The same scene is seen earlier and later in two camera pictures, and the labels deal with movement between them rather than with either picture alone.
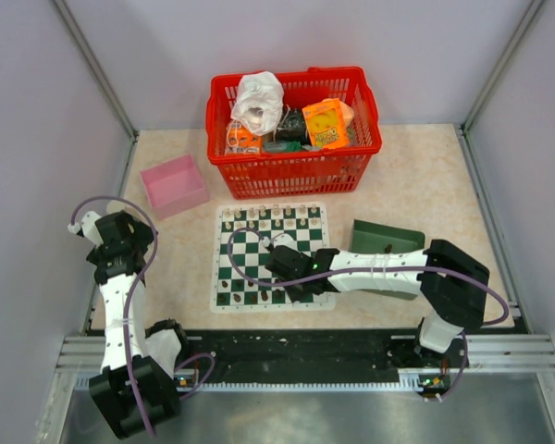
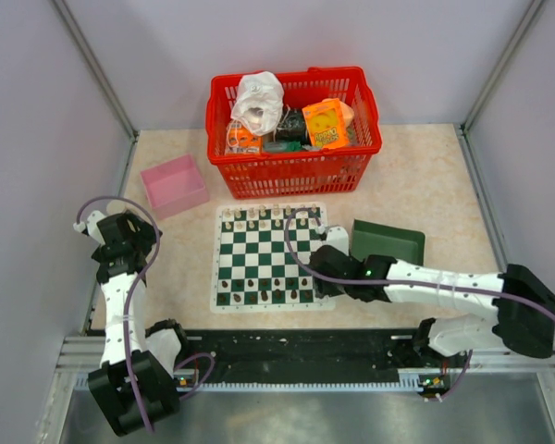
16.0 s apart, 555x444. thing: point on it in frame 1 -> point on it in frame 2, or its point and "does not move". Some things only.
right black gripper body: (277, 260) -> (322, 258)
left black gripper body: (121, 227) does not move
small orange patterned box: (240, 141) does not move
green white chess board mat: (307, 223) does not move
